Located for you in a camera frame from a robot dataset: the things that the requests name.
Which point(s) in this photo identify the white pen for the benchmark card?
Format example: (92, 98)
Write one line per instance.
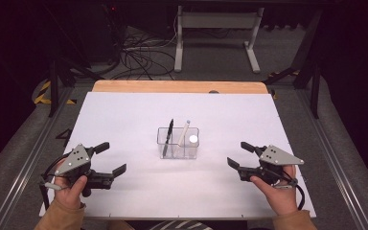
(183, 134)

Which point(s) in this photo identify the yellow black floor tape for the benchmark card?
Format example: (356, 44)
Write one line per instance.
(46, 94)

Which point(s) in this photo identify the wooden table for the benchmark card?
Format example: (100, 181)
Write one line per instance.
(179, 86)

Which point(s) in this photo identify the person's left hand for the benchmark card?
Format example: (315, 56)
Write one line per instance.
(70, 195)

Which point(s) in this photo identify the clear plastic container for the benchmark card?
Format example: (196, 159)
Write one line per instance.
(179, 150)

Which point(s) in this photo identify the white table sheet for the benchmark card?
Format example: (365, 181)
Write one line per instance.
(179, 191)

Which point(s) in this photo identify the white tube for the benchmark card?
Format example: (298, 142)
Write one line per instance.
(193, 139)

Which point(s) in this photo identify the metal floor rail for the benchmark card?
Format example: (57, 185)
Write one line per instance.
(19, 172)
(335, 159)

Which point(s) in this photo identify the black metal stand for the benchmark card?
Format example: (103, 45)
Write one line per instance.
(310, 64)
(64, 67)

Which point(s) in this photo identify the black pen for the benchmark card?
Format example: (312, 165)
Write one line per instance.
(168, 135)

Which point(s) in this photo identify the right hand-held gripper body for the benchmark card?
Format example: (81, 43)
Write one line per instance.
(268, 166)

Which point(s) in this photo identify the person's striped clothing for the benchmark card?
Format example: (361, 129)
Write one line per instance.
(179, 225)

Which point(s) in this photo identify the person's right hand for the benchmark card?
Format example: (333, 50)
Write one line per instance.
(278, 195)

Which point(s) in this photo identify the white metal stand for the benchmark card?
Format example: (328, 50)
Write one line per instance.
(218, 20)

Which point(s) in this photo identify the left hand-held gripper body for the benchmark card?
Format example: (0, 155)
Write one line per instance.
(76, 163)

